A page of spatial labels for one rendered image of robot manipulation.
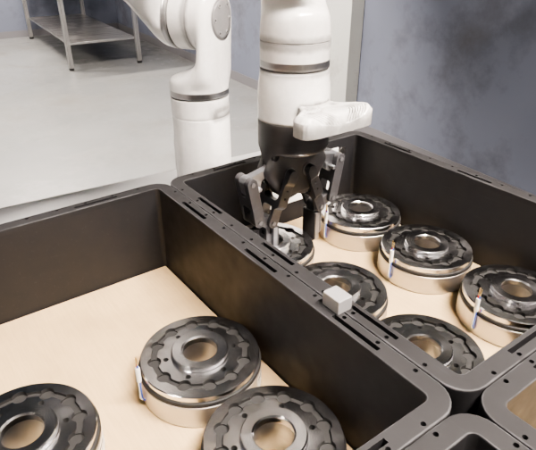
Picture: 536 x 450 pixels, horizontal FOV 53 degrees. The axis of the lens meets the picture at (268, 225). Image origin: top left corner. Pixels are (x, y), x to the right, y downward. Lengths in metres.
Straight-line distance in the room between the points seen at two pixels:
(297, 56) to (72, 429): 0.36
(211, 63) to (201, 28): 0.05
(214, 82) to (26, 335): 0.45
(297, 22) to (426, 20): 2.62
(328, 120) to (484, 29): 2.41
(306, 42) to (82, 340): 0.35
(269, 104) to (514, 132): 2.35
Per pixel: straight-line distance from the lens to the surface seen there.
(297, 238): 0.62
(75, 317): 0.59
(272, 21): 0.52
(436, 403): 0.35
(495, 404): 0.36
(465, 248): 0.64
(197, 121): 0.84
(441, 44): 3.05
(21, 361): 0.55
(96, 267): 0.61
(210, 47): 0.81
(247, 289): 0.48
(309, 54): 0.52
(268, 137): 0.55
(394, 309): 0.58
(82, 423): 0.44
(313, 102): 0.53
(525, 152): 2.81
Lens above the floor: 1.18
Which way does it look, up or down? 29 degrees down
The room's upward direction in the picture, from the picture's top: straight up
